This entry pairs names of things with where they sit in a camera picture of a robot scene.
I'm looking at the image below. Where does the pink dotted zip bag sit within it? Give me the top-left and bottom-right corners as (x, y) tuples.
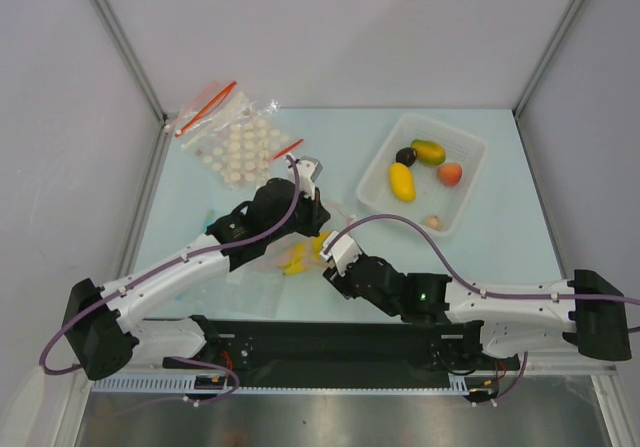
(252, 201), (358, 276)

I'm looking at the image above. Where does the beige garlic bulb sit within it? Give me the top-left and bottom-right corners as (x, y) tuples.
(424, 215), (444, 231)

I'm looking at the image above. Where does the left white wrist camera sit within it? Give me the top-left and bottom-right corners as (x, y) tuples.
(285, 153), (323, 201)

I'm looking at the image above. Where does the white slotted cable duct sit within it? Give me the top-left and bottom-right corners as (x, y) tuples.
(91, 372), (495, 396)

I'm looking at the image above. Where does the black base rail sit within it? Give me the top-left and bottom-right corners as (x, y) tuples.
(192, 315), (520, 389)

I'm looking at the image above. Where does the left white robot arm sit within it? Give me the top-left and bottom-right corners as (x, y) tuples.
(63, 174), (330, 380)

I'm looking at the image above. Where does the aluminium frame post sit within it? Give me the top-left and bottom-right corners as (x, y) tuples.
(89, 0), (166, 125)
(512, 0), (589, 121)

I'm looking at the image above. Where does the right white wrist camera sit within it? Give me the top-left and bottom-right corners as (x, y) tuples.
(319, 231), (362, 277)

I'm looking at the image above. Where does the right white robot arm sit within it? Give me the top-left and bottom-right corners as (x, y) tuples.
(322, 253), (632, 368)

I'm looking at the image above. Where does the white perforated plastic basket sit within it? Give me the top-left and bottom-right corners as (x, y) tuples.
(356, 113), (488, 237)

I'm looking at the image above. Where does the red zipper clear bag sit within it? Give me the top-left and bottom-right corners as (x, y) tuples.
(163, 80), (252, 138)

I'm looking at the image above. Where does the purple cable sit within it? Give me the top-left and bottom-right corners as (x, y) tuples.
(322, 214), (640, 336)
(38, 159), (301, 376)

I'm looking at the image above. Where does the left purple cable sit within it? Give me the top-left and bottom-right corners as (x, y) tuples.
(38, 159), (301, 376)

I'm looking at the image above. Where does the blue zipper clear bag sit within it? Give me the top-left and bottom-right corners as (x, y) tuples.
(174, 207), (286, 321)

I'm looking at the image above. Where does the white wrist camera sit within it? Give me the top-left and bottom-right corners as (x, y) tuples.
(285, 153), (323, 201)
(319, 231), (362, 277)

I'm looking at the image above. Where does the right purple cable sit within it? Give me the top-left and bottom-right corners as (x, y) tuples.
(322, 214), (640, 336)

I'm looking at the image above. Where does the red orange peach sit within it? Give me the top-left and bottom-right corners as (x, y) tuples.
(437, 163), (463, 187)

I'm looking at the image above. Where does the cream dotted zip bag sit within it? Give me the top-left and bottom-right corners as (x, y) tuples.
(181, 101), (303, 189)

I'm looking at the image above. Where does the green orange mango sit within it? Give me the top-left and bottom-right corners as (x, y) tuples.
(411, 139), (447, 166)

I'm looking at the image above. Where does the right aluminium frame post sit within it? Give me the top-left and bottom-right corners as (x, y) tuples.
(512, 0), (589, 121)

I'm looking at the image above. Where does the left aluminium frame post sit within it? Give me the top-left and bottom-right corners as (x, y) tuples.
(89, 0), (166, 125)

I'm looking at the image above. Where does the yellow banana bunch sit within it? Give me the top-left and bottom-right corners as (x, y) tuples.
(278, 231), (331, 275)

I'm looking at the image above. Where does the dark purple fruit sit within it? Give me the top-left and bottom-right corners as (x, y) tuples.
(395, 147), (417, 167)

